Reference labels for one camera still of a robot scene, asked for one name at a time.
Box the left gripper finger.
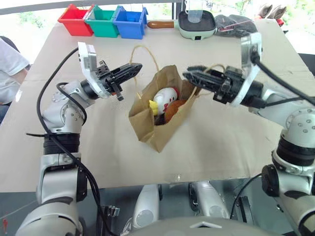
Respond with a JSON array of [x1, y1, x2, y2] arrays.
[[113, 66, 143, 86], [110, 63, 143, 79]]

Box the brown round plush toy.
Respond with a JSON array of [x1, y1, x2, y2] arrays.
[[163, 98, 189, 122]]

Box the grey robot torso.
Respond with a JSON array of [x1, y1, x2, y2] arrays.
[[125, 215, 279, 236]]

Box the brown paper bag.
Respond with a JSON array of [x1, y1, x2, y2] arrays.
[[128, 44, 226, 154]]

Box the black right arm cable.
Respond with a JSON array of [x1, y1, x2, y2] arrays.
[[250, 52, 315, 109]]

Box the blue plastic bin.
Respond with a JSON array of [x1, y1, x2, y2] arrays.
[[112, 5, 149, 40]]

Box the electric pan with wooden handle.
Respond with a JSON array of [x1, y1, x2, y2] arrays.
[[146, 10, 218, 41]]

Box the white chicken plush toy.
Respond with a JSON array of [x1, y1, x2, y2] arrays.
[[148, 87, 179, 117]]

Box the silver right robot leg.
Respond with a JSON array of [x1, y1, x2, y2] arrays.
[[189, 181, 231, 222]]

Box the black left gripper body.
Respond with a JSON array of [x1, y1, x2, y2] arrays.
[[94, 60, 124, 102]]

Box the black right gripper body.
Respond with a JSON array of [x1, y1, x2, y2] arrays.
[[212, 65, 245, 104]]

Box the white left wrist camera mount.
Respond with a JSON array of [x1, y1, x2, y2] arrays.
[[77, 41, 110, 100]]

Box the black cloth bundle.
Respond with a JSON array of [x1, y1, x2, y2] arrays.
[[214, 14, 258, 38]]

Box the clear measuring cup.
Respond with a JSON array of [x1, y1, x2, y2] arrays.
[[184, 0, 204, 23]]

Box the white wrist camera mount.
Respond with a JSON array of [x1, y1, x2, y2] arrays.
[[77, 41, 110, 100], [229, 32, 262, 108]]

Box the person in white shirt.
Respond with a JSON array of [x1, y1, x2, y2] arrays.
[[0, 36, 32, 124]]

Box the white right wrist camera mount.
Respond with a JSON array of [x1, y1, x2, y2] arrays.
[[229, 32, 262, 108]]

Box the red plastic bin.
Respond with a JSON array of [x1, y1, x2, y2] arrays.
[[57, 3, 95, 37]]

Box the green plastic bin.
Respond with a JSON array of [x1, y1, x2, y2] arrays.
[[85, 4, 120, 38]]

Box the thin black cable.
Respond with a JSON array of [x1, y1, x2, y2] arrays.
[[229, 173, 263, 220]]

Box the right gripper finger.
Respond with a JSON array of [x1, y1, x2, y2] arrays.
[[183, 65, 224, 83], [182, 72, 222, 93]]

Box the grey brown gloves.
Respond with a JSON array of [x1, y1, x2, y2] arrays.
[[254, 4, 289, 26]]

